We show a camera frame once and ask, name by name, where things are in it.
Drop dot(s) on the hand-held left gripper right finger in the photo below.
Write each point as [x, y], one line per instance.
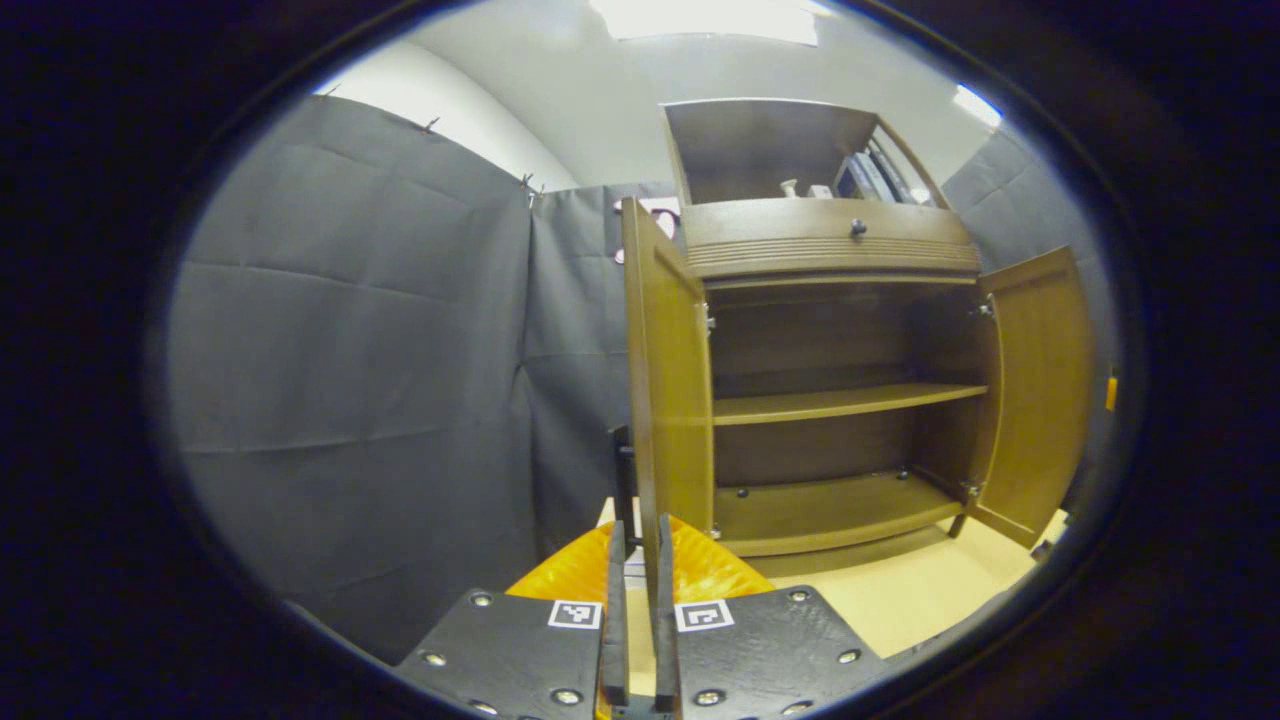
[667, 650]

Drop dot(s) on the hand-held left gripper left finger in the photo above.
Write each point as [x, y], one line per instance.
[614, 640]

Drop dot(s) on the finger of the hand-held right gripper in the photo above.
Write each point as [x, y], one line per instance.
[1111, 393]

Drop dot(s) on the wooden shoe cabinet door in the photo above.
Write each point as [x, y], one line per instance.
[1040, 400]
[665, 400]

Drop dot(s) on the wooden double-door shoe cabinet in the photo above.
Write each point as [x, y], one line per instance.
[830, 240]

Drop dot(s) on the wooden cabinet shelf board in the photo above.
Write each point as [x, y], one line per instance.
[840, 402]

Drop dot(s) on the small black block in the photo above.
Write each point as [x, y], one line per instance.
[1044, 548]

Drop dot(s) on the small ceiling light panel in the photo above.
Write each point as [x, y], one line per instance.
[977, 105]

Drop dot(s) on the grey blue book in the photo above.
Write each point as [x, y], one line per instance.
[872, 178]

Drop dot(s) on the large ceiling light panel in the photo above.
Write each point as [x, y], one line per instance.
[700, 18]

